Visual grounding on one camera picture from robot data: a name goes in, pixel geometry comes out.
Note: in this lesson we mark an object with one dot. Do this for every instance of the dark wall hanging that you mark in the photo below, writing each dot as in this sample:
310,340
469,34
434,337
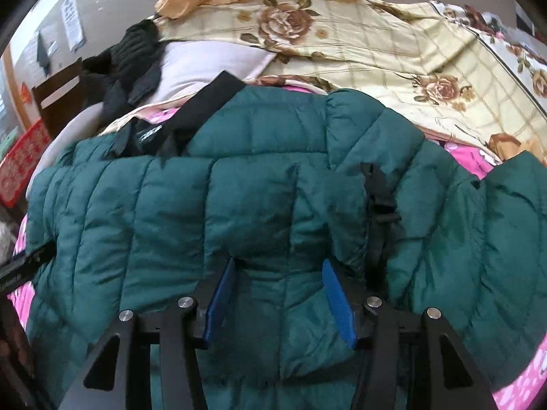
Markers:
44,51

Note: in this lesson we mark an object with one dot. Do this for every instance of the yellow plush bear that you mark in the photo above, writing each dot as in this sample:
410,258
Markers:
510,145

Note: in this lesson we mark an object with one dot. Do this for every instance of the dark green puffer jacket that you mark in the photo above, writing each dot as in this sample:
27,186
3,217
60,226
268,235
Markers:
273,205

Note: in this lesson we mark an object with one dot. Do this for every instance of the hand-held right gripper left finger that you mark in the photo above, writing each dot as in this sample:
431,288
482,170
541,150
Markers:
219,303

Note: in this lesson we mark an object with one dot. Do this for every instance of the red patterned box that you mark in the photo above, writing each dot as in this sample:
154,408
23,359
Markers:
21,166

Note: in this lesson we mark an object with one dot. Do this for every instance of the pink penguin print bedsheet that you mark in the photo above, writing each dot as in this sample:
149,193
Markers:
527,388

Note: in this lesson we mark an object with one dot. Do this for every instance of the white pillow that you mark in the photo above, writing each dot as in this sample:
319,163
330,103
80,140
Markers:
205,68

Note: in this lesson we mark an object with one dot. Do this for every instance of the white wall paper notice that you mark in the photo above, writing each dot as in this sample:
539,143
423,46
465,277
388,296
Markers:
71,19

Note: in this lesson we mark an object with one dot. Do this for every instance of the black knit garment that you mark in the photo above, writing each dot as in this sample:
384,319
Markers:
128,64

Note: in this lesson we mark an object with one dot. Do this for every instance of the brown wooden chair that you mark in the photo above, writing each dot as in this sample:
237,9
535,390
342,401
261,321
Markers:
60,102

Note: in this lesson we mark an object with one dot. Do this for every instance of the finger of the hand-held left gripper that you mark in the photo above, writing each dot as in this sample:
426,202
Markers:
25,264

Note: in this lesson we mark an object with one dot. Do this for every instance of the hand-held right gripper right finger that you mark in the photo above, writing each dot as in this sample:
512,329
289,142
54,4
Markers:
339,303

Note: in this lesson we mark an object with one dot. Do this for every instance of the cream floral quilt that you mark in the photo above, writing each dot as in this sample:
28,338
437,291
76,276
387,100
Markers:
384,51

